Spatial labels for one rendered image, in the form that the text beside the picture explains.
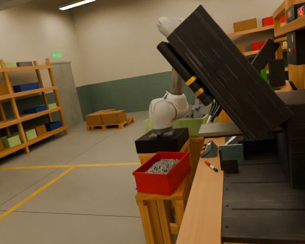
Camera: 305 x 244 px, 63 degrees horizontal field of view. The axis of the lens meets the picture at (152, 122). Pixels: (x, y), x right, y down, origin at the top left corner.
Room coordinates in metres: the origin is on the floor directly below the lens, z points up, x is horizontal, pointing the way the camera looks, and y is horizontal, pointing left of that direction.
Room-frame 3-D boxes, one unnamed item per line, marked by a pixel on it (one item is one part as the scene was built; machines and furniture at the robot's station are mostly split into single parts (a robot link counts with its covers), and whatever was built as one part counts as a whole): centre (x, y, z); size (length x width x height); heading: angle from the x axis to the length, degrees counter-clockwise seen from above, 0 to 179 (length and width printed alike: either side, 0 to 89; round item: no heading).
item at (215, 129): (1.10, -0.40, 1.11); 0.39 x 0.16 x 0.03; 71
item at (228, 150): (1.11, -0.34, 0.97); 0.10 x 0.02 x 0.14; 71
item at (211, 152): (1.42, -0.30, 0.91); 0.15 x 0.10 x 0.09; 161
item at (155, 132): (1.85, -0.06, 0.97); 0.22 x 0.18 x 0.06; 164
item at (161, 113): (1.88, -0.07, 1.11); 0.18 x 0.16 x 0.22; 136
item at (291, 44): (1.18, -0.76, 1.42); 0.17 x 0.12 x 0.15; 161
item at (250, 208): (1.14, -0.52, 0.89); 1.10 x 0.42 x 0.02; 161
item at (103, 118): (7.26, 1.21, 0.22); 1.20 x 0.81 x 0.44; 64
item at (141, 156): (1.86, -0.06, 0.83); 0.32 x 0.32 x 0.04; 66
